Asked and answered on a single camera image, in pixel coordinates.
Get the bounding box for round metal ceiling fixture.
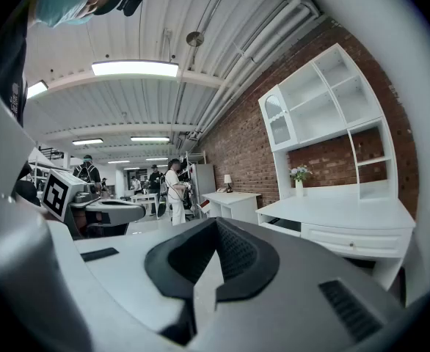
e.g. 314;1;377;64
185;31;205;48

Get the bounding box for white desk drawer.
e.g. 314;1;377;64
301;222;407;259
258;213;303;238

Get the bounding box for large white desk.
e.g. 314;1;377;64
255;180;417;290

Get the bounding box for long ceiling light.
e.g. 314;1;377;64
71;137;104;147
26;79;49;100
90;59;180;78
130;135;171;143

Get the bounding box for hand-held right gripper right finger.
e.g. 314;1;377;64
189;216;407;352

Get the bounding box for metal shelving rack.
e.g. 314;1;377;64
27;144;71;190

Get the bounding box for pale grey cabinet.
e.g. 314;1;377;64
189;163;217;219

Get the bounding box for pale artificial flower bouquet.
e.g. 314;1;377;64
289;164;313;183

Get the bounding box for white shelf hutch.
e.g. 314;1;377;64
258;43;400;202

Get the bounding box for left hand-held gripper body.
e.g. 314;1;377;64
41;169;103;240

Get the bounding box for small white desk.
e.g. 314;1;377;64
201;191;263;225

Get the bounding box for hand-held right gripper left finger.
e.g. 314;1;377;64
48;217;219;345

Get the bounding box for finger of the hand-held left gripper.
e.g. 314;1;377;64
89;197;147;227

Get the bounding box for teal face mask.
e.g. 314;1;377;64
34;0;93;29

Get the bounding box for low white table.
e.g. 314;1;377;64
130;192;160;218

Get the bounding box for person's black shirt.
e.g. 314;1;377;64
0;0;29;128

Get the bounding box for bundle of white ceiling pipes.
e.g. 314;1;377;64
194;0;321;137

